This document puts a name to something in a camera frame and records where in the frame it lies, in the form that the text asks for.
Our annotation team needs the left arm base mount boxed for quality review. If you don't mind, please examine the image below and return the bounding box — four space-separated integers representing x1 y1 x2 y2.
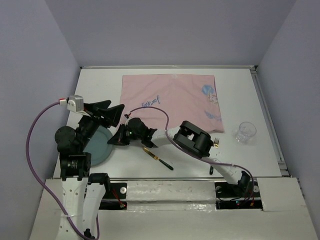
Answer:
99 182 128 211

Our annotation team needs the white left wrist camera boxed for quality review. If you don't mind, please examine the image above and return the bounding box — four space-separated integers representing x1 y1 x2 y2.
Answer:
58 95 84 113

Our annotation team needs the white front table board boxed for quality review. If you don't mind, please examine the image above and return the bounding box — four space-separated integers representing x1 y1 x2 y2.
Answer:
29 177 313 240

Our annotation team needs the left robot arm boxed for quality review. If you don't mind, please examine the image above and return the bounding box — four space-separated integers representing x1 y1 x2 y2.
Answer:
54 96 125 240

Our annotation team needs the gold knife green handle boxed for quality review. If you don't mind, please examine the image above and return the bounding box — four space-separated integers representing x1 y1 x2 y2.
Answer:
142 147 174 171

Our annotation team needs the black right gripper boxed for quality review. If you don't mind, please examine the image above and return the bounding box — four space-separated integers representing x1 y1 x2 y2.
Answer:
108 123 143 146

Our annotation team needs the gold fork green handle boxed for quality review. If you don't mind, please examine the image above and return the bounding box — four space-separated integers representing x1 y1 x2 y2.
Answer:
208 136 221 175

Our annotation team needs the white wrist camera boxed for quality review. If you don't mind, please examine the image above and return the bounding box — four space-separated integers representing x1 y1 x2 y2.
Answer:
124 111 132 126
58 95 84 113

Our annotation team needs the pink cloth placemat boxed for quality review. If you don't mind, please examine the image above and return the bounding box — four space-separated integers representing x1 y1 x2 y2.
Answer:
120 74 224 133

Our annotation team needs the clear drinking glass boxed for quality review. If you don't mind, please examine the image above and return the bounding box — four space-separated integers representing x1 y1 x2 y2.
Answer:
234 121 257 144

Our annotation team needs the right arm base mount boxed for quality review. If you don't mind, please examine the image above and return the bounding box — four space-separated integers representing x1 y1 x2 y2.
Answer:
214 181 263 210

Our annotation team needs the green ceramic plate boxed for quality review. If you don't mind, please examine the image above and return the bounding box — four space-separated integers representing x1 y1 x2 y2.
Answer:
84 126 113 167

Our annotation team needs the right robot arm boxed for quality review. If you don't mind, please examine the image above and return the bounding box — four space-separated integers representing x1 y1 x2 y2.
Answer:
108 117 252 196

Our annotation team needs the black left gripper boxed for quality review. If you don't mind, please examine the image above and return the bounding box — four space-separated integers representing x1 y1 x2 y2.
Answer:
76 99 125 150

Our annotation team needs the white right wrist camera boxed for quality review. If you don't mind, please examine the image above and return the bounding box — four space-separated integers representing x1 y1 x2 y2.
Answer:
124 111 132 126

